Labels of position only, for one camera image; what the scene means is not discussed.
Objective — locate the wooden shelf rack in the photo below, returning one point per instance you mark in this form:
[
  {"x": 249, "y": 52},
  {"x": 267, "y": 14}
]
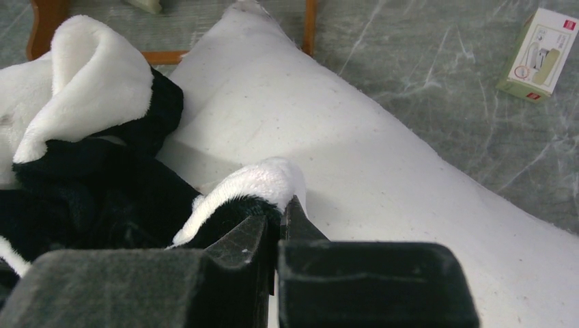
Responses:
[{"x": 172, "y": 45}]

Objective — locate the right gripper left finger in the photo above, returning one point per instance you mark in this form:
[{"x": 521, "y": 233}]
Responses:
[{"x": 225, "y": 285}]

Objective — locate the small white green box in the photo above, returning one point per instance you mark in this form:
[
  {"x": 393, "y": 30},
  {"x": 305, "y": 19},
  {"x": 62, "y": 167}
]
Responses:
[{"x": 541, "y": 50}]

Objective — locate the white pillow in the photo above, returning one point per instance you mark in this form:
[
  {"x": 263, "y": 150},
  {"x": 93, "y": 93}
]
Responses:
[{"x": 251, "y": 93}]

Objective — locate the black white checkered pillowcase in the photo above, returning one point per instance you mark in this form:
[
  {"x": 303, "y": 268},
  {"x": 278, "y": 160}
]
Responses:
[{"x": 81, "y": 127}]

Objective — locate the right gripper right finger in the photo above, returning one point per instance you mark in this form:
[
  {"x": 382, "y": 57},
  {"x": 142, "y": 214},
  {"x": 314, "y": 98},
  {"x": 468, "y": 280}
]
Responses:
[{"x": 325, "y": 283}]

